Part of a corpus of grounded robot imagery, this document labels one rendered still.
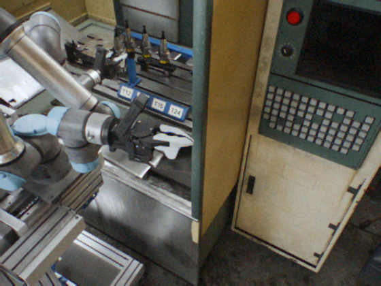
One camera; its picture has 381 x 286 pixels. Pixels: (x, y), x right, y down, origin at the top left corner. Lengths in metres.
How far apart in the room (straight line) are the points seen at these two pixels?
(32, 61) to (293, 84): 0.93
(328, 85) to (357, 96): 0.11
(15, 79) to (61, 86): 1.81
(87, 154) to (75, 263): 1.37
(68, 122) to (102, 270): 1.42
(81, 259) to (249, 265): 1.04
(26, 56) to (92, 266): 1.47
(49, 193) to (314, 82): 1.03
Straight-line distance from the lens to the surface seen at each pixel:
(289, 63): 1.41
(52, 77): 1.01
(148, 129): 0.82
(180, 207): 1.64
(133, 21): 2.73
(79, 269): 2.23
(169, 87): 2.13
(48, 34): 1.49
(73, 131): 0.89
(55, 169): 1.32
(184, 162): 1.87
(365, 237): 2.75
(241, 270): 2.40
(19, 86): 2.77
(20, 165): 1.16
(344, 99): 1.42
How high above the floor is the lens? 2.15
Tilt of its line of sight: 45 degrees down
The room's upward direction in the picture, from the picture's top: straight up
